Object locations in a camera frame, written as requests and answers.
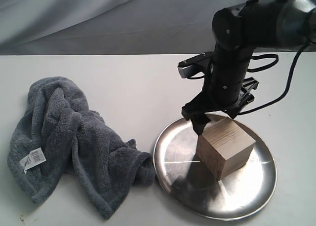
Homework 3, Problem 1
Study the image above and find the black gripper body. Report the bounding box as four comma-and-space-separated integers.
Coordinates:
182, 44, 258, 116

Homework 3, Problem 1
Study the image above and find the light wooden block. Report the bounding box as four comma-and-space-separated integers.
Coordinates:
196, 117, 256, 180

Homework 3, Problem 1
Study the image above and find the grey fleece towel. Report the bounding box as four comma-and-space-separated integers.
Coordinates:
7, 76, 156, 219

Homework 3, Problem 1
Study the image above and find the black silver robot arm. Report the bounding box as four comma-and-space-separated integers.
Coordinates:
178, 0, 316, 135

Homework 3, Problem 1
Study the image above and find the white care label tag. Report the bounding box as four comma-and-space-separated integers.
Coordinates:
19, 148, 46, 173

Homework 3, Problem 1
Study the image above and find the round steel plate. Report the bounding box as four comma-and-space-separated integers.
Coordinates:
153, 118, 277, 221

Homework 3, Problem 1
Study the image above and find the grey backdrop cloth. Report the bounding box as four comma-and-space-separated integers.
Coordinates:
0, 0, 316, 56

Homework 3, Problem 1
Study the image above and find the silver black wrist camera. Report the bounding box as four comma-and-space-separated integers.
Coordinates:
177, 51, 214, 79

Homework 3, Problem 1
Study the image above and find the black cable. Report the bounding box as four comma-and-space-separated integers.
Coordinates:
190, 0, 316, 115

